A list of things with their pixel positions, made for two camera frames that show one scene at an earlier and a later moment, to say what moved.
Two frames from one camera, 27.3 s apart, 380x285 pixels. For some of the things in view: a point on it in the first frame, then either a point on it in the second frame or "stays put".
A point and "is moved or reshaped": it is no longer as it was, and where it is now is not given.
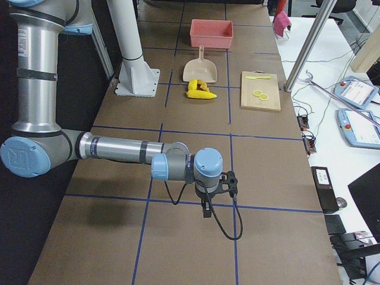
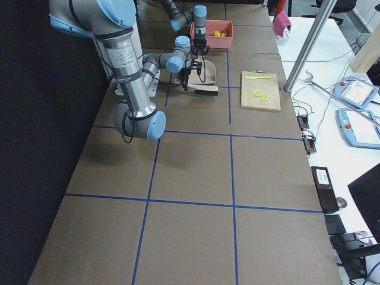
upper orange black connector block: [303, 122] stays put
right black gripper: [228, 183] → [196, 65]
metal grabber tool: [341, 100] stays put
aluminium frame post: [288, 86] stays put
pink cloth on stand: [281, 22] stays put
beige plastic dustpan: [200, 69] is moved or reshaped
